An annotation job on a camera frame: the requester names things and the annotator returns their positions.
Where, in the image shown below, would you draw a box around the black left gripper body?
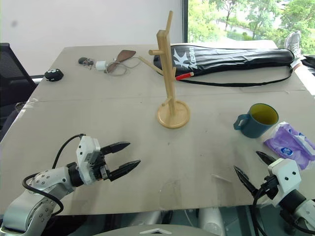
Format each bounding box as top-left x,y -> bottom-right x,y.
91,149 -> 111,182

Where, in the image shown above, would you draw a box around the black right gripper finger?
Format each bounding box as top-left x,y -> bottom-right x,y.
255,150 -> 278,169
233,165 -> 259,198

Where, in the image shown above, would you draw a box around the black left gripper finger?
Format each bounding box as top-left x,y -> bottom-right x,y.
101,141 -> 131,156
107,159 -> 142,182

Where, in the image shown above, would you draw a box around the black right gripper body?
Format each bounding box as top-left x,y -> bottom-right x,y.
257,175 -> 281,200

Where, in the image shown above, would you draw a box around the blue mug yellow inside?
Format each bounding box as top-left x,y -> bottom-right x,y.
233,103 -> 280,139

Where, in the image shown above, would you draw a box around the wooden mug tree stand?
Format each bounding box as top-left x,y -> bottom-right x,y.
138,10 -> 191,129

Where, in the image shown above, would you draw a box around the brown cardboard sheet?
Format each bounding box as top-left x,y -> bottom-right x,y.
0,89 -> 315,216

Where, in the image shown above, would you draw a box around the purple tissue pack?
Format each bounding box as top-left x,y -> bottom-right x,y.
263,121 -> 315,171

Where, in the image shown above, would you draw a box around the grey rounded robot torso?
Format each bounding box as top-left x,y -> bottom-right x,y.
97,207 -> 226,236

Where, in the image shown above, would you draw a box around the brown leather shoehorn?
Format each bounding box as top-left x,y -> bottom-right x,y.
106,50 -> 137,74

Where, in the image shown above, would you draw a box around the dark key bunch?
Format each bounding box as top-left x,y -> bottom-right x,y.
78,57 -> 95,67

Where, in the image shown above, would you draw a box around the small black round device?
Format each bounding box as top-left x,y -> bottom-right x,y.
44,68 -> 64,82

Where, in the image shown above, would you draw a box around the black racket bag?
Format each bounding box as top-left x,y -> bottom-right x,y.
153,44 -> 296,88

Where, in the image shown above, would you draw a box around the grey sneaker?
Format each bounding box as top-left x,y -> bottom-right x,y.
283,30 -> 302,61

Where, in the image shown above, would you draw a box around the black office chair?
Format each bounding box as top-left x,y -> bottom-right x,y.
0,43 -> 39,138

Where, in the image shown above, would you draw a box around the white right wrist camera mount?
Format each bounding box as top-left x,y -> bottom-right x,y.
267,158 -> 302,208

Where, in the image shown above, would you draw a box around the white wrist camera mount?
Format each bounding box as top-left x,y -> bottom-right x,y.
267,158 -> 302,208
75,135 -> 102,185

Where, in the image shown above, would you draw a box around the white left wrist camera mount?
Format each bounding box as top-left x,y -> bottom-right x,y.
75,135 -> 102,185

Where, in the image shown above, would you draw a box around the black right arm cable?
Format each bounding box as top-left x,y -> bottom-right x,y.
252,180 -> 315,236

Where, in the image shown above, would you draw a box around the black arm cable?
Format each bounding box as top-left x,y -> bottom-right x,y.
252,180 -> 315,236
22,133 -> 87,215

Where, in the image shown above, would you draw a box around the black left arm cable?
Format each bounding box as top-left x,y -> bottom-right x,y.
22,133 -> 87,215

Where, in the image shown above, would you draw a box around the beige thin cord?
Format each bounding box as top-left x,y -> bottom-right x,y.
103,56 -> 142,77

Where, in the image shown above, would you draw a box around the black window frame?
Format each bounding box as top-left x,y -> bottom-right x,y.
181,0 -> 189,45

